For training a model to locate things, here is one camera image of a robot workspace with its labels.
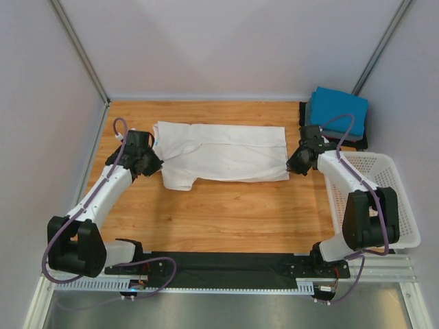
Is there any white t-shirt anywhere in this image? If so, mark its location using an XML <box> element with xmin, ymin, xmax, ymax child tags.
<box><xmin>153</xmin><ymin>121</ymin><xmax>289</xmax><ymax>191</ymax></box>

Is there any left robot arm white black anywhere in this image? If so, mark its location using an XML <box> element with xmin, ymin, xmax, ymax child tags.
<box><xmin>43</xmin><ymin>130</ymin><xmax>163</xmax><ymax>278</ymax></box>

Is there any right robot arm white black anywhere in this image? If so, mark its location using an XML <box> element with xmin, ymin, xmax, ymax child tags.
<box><xmin>287</xmin><ymin>125</ymin><xmax>400</xmax><ymax>277</ymax></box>

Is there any folded red t-shirt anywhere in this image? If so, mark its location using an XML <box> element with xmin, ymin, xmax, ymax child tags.
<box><xmin>322</xmin><ymin>135</ymin><xmax>339</xmax><ymax>143</ymax></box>

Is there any folded black t-shirt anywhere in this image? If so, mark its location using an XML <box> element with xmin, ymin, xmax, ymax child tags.
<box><xmin>298</xmin><ymin>102</ymin><xmax>368</xmax><ymax>151</ymax></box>

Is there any white plastic perforated basket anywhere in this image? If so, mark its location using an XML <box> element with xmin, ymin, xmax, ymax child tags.
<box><xmin>324</xmin><ymin>151</ymin><xmax>421</xmax><ymax>249</ymax></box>

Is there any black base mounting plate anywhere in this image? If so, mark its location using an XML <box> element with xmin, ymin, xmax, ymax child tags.
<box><xmin>104</xmin><ymin>252</ymin><xmax>351</xmax><ymax>288</ymax></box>

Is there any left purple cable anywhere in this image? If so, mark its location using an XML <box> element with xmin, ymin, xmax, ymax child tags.
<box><xmin>41</xmin><ymin>117</ymin><xmax>178</xmax><ymax>313</ymax></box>

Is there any purple cable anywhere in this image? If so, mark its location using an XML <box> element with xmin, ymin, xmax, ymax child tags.
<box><xmin>41</xmin><ymin>117</ymin><xmax>178</xmax><ymax>313</ymax></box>
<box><xmin>313</xmin><ymin>113</ymin><xmax>390</xmax><ymax>306</ymax></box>

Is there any right aluminium corner post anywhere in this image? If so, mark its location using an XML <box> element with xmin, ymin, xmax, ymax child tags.
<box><xmin>351</xmin><ymin>0</ymin><xmax>415</xmax><ymax>96</ymax></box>

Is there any aluminium corner post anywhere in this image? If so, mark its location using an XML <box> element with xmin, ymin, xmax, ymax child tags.
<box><xmin>351</xmin><ymin>0</ymin><xmax>415</xmax><ymax>96</ymax></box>
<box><xmin>48</xmin><ymin>0</ymin><xmax>110</xmax><ymax>105</ymax></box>

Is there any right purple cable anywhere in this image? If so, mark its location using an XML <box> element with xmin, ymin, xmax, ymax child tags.
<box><xmin>313</xmin><ymin>113</ymin><xmax>390</xmax><ymax>306</ymax></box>

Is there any left aluminium corner post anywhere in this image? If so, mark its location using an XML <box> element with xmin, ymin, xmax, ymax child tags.
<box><xmin>48</xmin><ymin>0</ymin><xmax>110</xmax><ymax>105</ymax></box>

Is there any grey slotted cable duct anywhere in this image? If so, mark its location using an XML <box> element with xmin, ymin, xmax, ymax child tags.
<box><xmin>54</xmin><ymin>277</ymin><xmax>314</xmax><ymax>296</ymax></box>

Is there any aluminium frame rail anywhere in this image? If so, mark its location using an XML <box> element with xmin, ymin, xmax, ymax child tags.
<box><xmin>43</xmin><ymin>249</ymin><xmax>418</xmax><ymax>284</ymax></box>

